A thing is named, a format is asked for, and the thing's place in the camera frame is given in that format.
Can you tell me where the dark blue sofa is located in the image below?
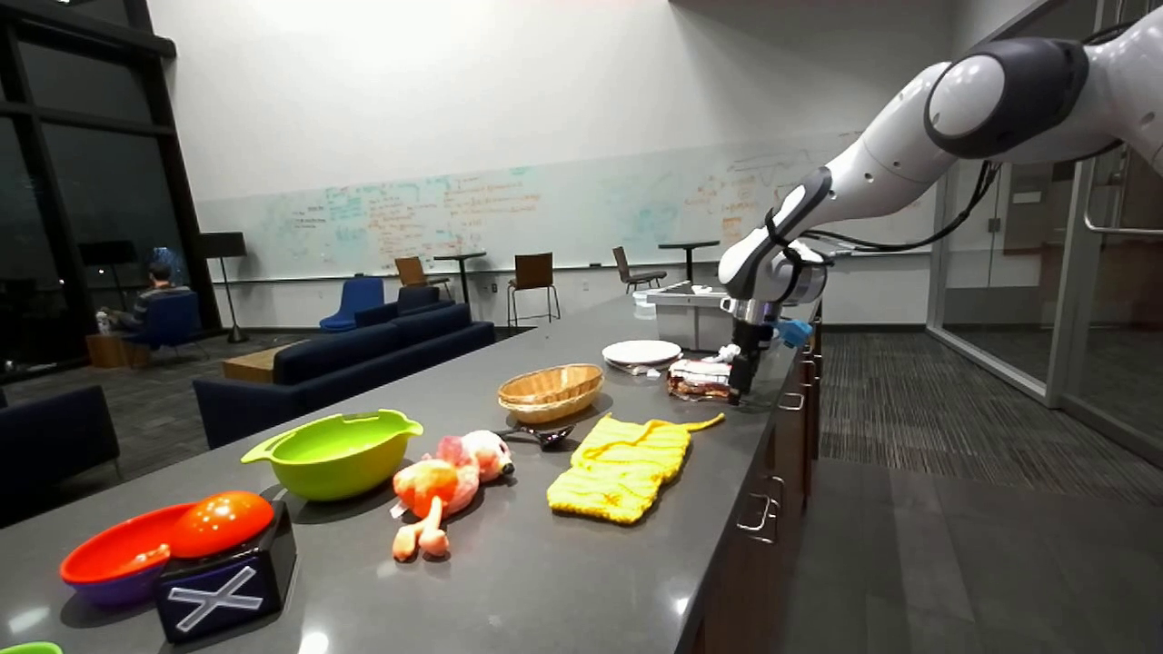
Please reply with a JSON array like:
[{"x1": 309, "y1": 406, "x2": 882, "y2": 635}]
[
  {"x1": 0, "y1": 380, "x2": 123, "y2": 526},
  {"x1": 191, "y1": 301, "x2": 496, "y2": 449}
]

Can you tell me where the brown chair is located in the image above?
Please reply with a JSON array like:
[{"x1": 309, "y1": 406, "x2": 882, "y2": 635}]
[
  {"x1": 607, "y1": 244, "x2": 670, "y2": 294},
  {"x1": 505, "y1": 250, "x2": 564, "y2": 330}
]

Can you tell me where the blue wrist camera box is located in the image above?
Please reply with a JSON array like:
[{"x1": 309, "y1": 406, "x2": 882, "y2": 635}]
[{"x1": 773, "y1": 316, "x2": 817, "y2": 354}]

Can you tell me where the yellow knitted cloth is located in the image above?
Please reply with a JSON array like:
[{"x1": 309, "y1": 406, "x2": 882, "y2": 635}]
[{"x1": 541, "y1": 410, "x2": 730, "y2": 531}]

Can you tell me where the plush chicken toy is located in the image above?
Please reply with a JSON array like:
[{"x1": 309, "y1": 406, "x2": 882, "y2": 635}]
[{"x1": 384, "y1": 426, "x2": 516, "y2": 566}]

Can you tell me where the wicker basket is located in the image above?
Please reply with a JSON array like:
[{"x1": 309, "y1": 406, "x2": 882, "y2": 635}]
[{"x1": 494, "y1": 360, "x2": 607, "y2": 429}]

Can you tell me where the metal bin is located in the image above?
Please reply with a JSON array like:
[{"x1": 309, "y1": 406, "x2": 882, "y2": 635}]
[{"x1": 650, "y1": 282, "x2": 742, "y2": 354}]

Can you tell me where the high round table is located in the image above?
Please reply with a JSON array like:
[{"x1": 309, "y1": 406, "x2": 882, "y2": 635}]
[{"x1": 433, "y1": 248, "x2": 490, "y2": 322}]

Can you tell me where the dark table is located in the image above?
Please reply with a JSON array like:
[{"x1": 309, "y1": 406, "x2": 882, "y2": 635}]
[{"x1": 653, "y1": 236, "x2": 722, "y2": 291}]

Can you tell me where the blue armchair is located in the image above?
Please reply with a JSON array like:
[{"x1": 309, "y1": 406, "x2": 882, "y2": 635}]
[{"x1": 315, "y1": 272, "x2": 388, "y2": 335}]

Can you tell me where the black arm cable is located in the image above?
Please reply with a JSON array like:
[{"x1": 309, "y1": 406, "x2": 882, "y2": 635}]
[{"x1": 794, "y1": 151, "x2": 1011, "y2": 256}]

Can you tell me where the white plate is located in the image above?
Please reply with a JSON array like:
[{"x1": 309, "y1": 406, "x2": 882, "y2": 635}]
[{"x1": 599, "y1": 336, "x2": 687, "y2": 369}]

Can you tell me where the seated person in blue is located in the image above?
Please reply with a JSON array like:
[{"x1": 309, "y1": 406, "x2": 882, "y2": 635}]
[{"x1": 128, "y1": 244, "x2": 207, "y2": 354}]

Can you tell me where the orange plastic bowl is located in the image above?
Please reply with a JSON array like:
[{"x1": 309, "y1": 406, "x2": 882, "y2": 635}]
[{"x1": 55, "y1": 487, "x2": 278, "y2": 610}]

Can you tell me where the packet of noodles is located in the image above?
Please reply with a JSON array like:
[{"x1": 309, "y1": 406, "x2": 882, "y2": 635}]
[{"x1": 666, "y1": 354, "x2": 736, "y2": 406}]

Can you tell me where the black stand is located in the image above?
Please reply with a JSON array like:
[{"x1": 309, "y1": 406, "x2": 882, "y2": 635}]
[{"x1": 196, "y1": 228, "x2": 252, "y2": 346}]

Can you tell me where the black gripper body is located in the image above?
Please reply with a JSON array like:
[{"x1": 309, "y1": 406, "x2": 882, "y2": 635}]
[{"x1": 725, "y1": 312, "x2": 780, "y2": 364}]

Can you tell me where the black box with white cross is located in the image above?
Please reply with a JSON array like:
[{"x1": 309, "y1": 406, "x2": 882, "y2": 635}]
[{"x1": 147, "y1": 506, "x2": 296, "y2": 646}]

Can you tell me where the small black object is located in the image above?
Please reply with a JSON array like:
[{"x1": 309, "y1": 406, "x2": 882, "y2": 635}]
[{"x1": 494, "y1": 422, "x2": 579, "y2": 452}]

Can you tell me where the green plastic bowl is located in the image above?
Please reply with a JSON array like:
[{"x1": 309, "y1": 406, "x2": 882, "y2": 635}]
[{"x1": 235, "y1": 406, "x2": 430, "y2": 506}]

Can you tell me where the small wooden chair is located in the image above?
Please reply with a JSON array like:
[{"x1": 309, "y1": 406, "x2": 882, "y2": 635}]
[{"x1": 393, "y1": 254, "x2": 437, "y2": 291}]

